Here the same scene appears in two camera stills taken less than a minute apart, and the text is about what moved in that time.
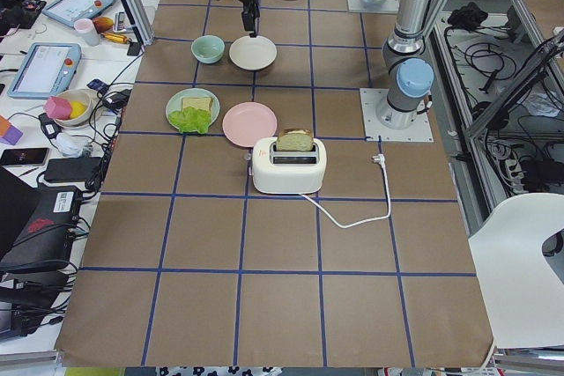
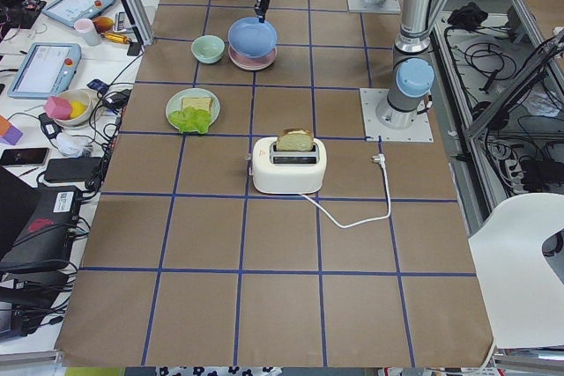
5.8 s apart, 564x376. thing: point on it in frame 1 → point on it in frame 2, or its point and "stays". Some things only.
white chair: (523, 291) stays
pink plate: (248, 122) → (251, 62)
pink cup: (86, 32) stays
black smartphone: (24, 157) stays
